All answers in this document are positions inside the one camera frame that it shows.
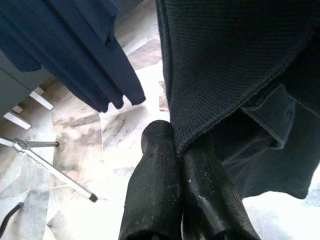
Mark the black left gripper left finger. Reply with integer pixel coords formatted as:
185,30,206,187
119,119,185,240

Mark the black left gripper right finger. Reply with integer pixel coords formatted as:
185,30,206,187
181,138,262,240

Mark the dark navy shirt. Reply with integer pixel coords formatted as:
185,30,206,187
154,0,320,201

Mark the silver metal clothes rack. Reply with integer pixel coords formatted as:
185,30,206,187
0,136,99,203

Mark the navy shirt with red collar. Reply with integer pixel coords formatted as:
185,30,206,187
0,0,147,113

